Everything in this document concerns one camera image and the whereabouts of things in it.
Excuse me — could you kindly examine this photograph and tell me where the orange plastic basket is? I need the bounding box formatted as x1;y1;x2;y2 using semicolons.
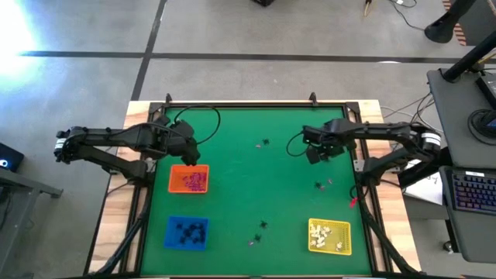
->
167;164;211;195

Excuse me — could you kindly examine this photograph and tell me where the black device with blue light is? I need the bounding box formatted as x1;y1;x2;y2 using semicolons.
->
0;142;25;174

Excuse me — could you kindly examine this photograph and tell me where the black floor cable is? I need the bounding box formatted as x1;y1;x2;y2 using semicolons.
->
389;0;427;32

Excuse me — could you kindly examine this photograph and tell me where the blue plastic basket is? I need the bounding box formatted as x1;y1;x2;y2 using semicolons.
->
163;215;211;252

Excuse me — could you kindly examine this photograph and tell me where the coiled black cable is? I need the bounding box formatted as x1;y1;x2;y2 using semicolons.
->
467;108;496;146

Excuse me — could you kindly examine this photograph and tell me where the grey side desk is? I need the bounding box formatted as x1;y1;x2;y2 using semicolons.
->
425;67;496;264

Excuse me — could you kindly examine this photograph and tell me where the black desk device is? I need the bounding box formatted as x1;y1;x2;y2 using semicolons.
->
475;71;496;109

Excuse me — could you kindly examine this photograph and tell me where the white paper sheet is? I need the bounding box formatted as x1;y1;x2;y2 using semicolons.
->
402;172;445;206

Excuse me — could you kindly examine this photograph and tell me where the grey metal stand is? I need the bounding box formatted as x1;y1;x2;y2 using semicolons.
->
0;168;65;272

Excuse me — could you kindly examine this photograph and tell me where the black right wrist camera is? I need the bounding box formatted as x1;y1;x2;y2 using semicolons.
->
305;146;322;166

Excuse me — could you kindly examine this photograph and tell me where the loose cable bundle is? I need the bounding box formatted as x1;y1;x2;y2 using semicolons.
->
379;91;437;135

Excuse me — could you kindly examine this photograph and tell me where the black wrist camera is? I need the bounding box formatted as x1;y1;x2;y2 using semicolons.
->
305;146;322;166
170;119;195;139

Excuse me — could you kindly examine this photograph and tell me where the yellow plastic basket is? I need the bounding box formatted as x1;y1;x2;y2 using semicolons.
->
308;218;353;257

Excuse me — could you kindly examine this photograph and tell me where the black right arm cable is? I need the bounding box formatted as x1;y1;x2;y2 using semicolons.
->
285;130;311;158

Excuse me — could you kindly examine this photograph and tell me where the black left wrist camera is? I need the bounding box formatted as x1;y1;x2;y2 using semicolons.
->
170;119;195;139

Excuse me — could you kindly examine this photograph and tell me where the backlit computer keyboard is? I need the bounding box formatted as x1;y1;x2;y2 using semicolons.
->
449;172;496;216

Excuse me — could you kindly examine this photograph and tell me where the black slanted pole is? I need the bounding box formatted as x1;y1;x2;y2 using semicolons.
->
441;30;496;83

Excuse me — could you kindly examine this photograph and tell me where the black stand foot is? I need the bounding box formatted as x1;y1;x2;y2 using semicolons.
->
423;0;477;44

